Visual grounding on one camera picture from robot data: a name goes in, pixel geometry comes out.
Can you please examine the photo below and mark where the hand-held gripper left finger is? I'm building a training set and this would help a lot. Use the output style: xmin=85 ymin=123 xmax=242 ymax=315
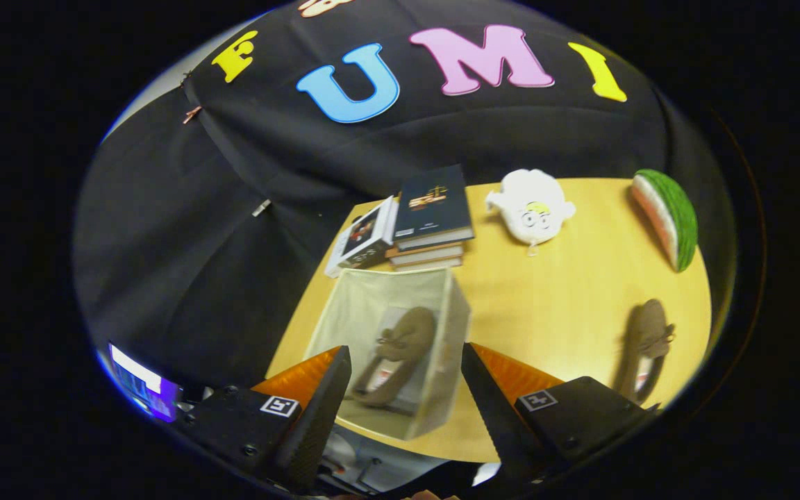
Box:
xmin=179 ymin=345 xmax=353 ymax=494

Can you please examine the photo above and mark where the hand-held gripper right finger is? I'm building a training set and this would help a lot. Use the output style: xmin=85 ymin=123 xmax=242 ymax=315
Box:
xmin=460 ymin=342 xmax=659 ymax=485

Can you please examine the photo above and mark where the brown fuzzy shoe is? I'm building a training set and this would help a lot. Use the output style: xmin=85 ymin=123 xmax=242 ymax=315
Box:
xmin=615 ymin=299 xmax=676 ymax=405
xmin=351 ymin=307 xmax=438 ymax=407

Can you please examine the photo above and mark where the grey fabric storage box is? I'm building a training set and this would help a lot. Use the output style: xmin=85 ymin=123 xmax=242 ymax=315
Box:
xmin=303 ymin=267 xmax=472 ymax=442

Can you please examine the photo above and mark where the brown book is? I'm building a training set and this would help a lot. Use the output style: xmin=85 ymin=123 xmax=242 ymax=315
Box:
xmin=386 ymin=242 xmax=467 ymax=262
xmin=393 ymin=256 xmax=463 ymax=272

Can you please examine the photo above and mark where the glowing screen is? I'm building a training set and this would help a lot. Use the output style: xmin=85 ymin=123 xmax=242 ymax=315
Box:
xmin=108 ymin=342 xmax=182 ymax=423

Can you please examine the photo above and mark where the white book with photo cover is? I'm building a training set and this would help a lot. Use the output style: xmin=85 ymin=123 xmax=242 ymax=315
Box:
xmin=324 ymin=196 xmax=399 ymax=278

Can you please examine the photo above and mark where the dark blue book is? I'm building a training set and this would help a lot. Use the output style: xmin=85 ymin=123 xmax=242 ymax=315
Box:
xmin=393 ymin=165 xmax=475 ymax=252

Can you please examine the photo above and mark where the white plush toy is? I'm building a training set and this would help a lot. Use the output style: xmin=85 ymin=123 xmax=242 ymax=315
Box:
xmin=485 ymin=169 xmax=576 ymax=256

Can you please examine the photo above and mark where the watermelon slice plush toy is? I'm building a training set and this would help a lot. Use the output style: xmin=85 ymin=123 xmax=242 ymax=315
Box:
xmin=631 ymin=169 xmax=699 ymax=273

